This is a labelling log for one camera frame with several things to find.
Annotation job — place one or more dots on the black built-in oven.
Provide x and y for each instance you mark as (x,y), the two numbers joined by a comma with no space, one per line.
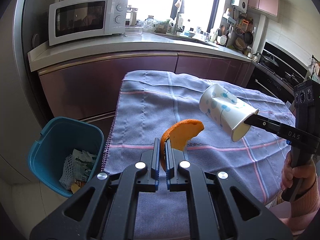
(270,85)

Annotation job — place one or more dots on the glass jar with lid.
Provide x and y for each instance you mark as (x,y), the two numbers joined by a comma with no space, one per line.
(132,17)

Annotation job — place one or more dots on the white foam fruit net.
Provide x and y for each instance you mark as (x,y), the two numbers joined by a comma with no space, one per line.
(67,172)

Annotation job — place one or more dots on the clear glass food container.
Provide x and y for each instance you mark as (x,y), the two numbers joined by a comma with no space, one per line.
(133,30)

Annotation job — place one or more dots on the grey steel refrigerator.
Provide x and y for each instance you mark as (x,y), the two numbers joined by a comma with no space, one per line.
(15,55)

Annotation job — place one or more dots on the white tissue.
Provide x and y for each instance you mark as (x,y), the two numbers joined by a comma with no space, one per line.
(81,153)

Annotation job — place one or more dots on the blue checkered cloth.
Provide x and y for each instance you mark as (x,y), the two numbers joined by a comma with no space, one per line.
(150,105)

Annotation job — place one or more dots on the white mug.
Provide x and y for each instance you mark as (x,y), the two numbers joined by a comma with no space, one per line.
(198,30)

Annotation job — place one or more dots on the purple base cabinets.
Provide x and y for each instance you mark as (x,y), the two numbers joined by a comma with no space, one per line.
(112,80)

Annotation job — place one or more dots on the blue plastic trash bin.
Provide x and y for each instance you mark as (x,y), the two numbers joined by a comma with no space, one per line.
(57,135)

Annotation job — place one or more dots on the black wok with lid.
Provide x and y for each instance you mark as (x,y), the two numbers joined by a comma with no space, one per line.
(269,60)

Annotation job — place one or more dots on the person's right forearm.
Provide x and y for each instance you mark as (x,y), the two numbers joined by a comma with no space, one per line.
(306,205)

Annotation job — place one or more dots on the white microwave oven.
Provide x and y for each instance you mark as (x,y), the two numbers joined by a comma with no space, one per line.
(75,17)

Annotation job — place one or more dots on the stack of bowls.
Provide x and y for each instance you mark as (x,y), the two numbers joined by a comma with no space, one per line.
(240,44)

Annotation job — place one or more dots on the person's right hand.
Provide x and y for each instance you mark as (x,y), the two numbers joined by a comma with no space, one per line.
(287,172)

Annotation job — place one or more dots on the clear green snack wrapper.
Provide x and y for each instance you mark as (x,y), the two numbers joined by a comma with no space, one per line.
(86,167)

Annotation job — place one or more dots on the black range hood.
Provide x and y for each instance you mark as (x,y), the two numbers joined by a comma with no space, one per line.
(285,55)

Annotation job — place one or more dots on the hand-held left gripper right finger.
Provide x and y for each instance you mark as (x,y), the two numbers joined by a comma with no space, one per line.
(170,160)

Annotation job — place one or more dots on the steel kitchen faucet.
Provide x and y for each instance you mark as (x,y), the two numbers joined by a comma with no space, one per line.
(178,26)

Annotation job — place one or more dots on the hanging black frying pan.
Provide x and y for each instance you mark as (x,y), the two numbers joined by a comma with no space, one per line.
(248,37)

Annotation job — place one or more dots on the white dotted utensil holder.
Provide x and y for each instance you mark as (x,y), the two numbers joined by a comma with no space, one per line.
(222,39)

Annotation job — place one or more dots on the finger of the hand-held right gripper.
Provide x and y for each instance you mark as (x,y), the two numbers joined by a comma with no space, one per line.
(265,124)

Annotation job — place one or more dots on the white patterned paper cup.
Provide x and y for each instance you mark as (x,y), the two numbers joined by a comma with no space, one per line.
(222,107)

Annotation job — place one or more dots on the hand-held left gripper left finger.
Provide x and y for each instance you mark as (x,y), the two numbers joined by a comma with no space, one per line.
(156,160)

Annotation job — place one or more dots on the large orange peel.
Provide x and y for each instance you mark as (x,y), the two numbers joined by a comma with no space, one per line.
(182,135)

